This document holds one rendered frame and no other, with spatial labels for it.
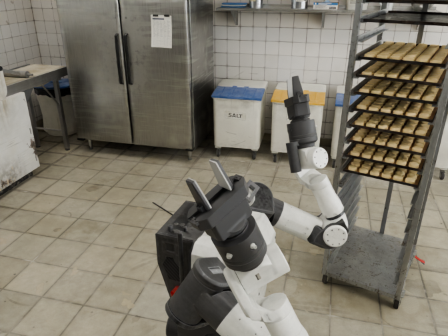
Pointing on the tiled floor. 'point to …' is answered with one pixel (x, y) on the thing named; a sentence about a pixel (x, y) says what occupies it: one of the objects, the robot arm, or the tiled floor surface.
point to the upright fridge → (139, 71)
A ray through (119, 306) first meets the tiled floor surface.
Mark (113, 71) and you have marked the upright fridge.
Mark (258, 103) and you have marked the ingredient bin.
